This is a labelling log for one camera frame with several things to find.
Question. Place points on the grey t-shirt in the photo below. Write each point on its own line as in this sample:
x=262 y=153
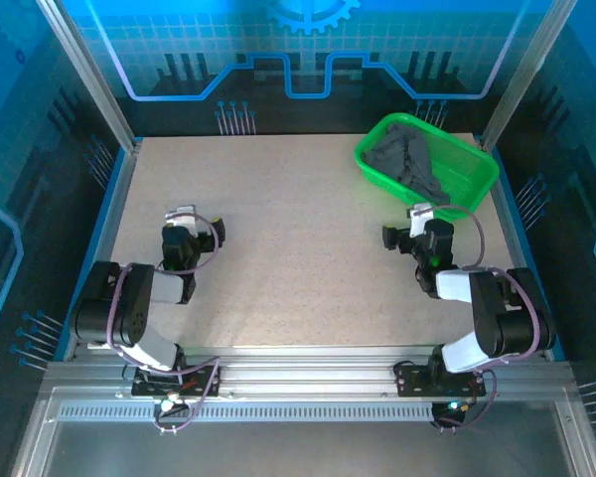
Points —
x=417 y=159

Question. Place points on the green plastic basket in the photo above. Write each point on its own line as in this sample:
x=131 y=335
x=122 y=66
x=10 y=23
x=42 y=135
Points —
x=477 y=169

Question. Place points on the small controller board with LED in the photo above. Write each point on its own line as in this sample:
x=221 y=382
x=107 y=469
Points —
x=169 y=405
x=454 y=406

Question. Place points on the grey metal shelf panel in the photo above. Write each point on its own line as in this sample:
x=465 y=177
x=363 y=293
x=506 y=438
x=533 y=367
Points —
x=298 y=449

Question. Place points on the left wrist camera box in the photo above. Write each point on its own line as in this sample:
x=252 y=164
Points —
x=181 y=216

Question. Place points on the aluminium side rail blue edged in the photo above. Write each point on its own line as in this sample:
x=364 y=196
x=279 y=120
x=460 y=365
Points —
x=114 y=208
x=509 y=223

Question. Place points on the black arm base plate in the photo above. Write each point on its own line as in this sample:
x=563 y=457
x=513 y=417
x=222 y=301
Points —
x=203 y=383
x=412 y=380

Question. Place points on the long aluminium base rail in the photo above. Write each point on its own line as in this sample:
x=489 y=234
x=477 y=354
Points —
x=303 y=372

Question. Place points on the aluminium frame post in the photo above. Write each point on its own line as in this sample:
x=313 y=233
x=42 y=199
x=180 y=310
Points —
x=521 y=74
x=92 y=74

